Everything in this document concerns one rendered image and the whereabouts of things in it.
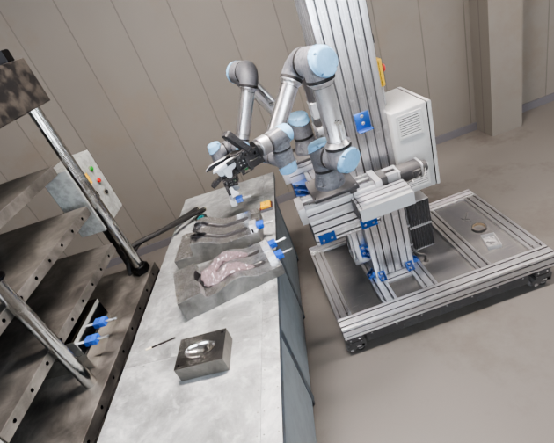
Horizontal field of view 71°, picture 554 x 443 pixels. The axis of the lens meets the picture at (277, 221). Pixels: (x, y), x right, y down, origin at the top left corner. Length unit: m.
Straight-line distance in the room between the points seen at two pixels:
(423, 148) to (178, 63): 2.28
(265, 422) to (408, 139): 1.44
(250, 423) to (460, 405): 1.17
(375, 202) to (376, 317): 0.73
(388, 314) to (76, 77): 3.06
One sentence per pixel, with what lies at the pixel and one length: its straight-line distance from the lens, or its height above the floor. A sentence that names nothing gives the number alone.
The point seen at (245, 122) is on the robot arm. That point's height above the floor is 1.37.
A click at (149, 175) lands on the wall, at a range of 3.96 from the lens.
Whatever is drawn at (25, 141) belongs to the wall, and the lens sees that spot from 4.13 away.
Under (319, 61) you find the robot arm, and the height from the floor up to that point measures 1.63.
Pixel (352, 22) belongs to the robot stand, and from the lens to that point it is 1.91.
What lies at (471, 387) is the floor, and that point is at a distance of 2.30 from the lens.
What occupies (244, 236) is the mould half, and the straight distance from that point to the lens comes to 2.06.
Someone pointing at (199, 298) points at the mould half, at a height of 0.89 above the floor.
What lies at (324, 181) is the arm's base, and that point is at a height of 1.09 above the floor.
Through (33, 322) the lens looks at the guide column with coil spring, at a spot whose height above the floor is 1.19.
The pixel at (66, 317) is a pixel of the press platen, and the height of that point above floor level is 1.04.
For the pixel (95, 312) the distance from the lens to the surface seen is 2.08.
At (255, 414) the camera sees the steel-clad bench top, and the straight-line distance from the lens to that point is 1.43.
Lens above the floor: 1.94
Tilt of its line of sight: 31 degrees down
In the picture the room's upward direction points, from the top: 22 degrees counter-clockwise
